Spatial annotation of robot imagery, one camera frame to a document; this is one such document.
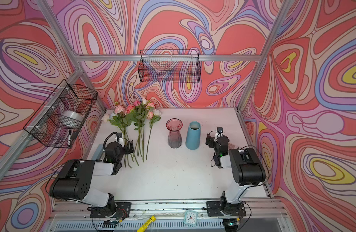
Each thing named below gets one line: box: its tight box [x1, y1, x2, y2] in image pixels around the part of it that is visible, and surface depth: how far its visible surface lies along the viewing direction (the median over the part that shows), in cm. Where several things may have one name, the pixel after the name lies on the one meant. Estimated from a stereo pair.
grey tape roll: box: [61, 110, 84, 122], surface depth 75 cm
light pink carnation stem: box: [145, 120, 153, 161], surface depth 103 cm
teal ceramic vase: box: [185, 120, 201, 150], surface depth 87 cm
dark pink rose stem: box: [137, 105, 142, 159], surface depth 101 cm
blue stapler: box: [91, 144, 104, 161], surface depth 91 cm
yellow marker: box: [136, 215, 157, 232], surface depth 70 cm
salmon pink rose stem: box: [124, 104, 143, 168], surface depth 104 cm
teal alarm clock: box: [183, 210, 198, 226], surface depth 71 cm
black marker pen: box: [67, 130, 72, 147], surface depth 73 cm
